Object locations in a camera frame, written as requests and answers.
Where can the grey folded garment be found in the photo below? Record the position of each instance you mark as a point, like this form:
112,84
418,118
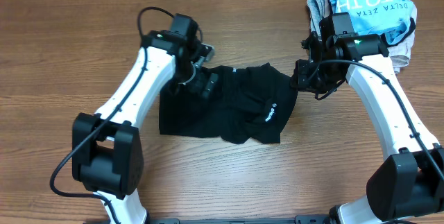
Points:
318,10

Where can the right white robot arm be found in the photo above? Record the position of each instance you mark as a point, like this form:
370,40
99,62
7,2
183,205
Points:
409,183

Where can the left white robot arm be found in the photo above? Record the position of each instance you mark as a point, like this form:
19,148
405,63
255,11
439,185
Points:
108,157

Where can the beige folded garment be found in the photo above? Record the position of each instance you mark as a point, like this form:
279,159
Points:
400,54

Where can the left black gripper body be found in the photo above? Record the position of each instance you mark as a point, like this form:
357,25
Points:
203,82

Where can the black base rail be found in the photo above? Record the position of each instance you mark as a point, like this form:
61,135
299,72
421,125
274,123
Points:
239,220

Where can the light blue printed t-shirt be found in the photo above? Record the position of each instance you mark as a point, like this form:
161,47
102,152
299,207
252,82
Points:
394,20

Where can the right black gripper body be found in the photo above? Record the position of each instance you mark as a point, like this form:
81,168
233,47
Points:
318,78

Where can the black t-shirt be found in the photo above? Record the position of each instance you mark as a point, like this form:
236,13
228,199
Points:
249,103

